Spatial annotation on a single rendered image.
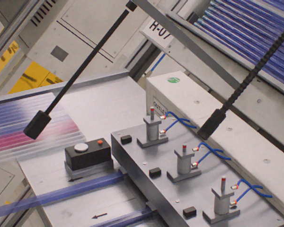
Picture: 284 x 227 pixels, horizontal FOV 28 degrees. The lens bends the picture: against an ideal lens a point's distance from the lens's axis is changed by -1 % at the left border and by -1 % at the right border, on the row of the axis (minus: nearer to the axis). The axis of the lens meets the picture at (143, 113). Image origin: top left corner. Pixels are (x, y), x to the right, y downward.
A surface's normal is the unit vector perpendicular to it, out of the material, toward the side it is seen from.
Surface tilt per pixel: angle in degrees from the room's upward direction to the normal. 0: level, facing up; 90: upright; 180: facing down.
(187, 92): 45
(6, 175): 90
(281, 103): 90
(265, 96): 90
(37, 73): 90
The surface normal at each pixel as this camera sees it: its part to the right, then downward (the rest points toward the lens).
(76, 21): 0.44, 0.44
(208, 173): -0.01, -0.86
